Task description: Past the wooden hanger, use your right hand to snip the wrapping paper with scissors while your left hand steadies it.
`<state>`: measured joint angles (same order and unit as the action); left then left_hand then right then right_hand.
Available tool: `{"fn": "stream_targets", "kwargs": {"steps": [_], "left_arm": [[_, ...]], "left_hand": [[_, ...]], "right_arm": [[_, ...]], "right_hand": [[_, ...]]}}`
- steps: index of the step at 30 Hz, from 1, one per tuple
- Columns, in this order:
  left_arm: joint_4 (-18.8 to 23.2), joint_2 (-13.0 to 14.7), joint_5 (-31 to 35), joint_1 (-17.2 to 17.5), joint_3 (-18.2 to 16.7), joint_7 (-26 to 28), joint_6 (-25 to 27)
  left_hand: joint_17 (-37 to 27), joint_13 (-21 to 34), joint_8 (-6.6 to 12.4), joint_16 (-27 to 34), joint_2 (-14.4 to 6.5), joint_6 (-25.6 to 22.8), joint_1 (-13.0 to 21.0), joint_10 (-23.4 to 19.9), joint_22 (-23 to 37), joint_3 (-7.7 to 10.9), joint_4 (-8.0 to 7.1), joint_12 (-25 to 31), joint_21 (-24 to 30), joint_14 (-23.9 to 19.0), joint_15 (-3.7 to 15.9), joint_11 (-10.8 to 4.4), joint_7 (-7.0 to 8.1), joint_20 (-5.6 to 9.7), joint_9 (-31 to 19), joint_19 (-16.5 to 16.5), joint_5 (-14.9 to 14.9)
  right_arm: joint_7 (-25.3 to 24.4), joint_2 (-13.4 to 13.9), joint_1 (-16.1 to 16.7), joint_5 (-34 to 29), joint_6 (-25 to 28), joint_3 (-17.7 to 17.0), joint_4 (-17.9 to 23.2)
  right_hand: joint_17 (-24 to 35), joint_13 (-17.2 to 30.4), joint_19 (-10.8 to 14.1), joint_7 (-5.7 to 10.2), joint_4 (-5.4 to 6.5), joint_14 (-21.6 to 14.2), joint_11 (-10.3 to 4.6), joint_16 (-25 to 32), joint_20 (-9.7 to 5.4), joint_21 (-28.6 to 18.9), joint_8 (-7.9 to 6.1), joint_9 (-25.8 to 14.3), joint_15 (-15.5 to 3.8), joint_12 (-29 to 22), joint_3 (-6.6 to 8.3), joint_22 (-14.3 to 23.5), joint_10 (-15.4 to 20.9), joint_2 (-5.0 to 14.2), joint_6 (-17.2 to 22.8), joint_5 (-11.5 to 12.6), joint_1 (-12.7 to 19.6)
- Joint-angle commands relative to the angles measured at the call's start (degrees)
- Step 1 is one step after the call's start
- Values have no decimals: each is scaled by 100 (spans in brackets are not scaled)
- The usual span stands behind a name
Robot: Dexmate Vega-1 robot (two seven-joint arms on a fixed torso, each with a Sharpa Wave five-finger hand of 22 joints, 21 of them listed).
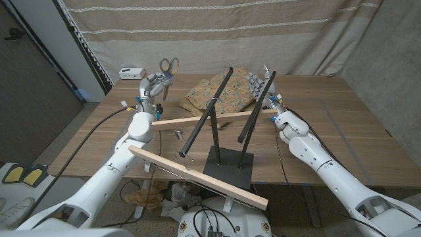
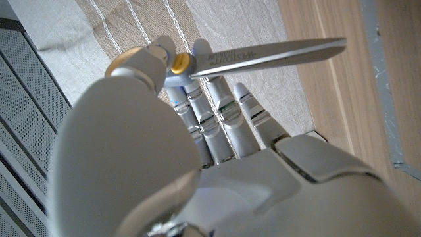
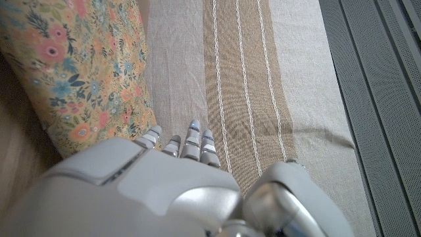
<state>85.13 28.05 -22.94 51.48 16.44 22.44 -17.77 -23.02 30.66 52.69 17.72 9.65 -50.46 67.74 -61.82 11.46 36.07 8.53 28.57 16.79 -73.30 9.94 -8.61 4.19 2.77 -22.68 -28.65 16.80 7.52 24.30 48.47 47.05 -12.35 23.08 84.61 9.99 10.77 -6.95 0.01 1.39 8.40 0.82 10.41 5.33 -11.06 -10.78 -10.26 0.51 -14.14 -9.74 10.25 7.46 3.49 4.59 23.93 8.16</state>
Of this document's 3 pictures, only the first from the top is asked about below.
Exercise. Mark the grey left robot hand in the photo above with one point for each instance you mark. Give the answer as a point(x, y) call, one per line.
point(148, 90)

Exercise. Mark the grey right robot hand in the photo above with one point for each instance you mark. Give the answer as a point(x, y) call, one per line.
point(268, 95)

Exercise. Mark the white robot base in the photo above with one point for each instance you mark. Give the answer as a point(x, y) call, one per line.
point(237, 217)

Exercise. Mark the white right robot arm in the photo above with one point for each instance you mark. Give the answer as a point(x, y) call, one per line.
point(329, 171)

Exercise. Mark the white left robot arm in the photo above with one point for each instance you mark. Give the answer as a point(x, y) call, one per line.
point(108, 177)

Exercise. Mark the black metal hanger rack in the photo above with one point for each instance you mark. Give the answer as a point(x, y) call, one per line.
point(230, 164)

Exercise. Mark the crumpled brown paper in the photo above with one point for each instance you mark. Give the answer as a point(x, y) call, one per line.
point(144, 197)

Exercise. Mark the crumpled white paper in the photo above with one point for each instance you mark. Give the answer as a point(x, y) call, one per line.
point(179, 197)

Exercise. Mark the white power strip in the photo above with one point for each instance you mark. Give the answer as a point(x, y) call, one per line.
point(131, 73)

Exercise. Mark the floral fabric piece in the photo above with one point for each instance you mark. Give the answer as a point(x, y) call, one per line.
point(230, 92)

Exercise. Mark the upper wooden slat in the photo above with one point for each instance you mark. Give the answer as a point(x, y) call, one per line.
point(184, 122)

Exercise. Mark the wooden slat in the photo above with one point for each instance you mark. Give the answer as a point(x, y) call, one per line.
point(184, 122)
point(204, 179)

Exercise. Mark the small metal clip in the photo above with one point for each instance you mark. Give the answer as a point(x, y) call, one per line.
point(178, 134)

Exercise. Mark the beige striped curtain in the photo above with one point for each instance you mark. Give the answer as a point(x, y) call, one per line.
point(197, 39)

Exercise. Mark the lower wooden slat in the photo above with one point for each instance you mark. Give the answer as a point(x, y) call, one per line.
point(204, 179)

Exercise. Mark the grey table leg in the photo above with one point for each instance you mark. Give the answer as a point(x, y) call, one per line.
point(312, 207)

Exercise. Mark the white table leg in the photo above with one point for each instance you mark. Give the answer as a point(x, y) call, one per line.
point(139, 212)

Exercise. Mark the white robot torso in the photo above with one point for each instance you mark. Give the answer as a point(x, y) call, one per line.
point(65, 233)

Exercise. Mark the white shoe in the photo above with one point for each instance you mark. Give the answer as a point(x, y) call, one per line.
point(16, 212)

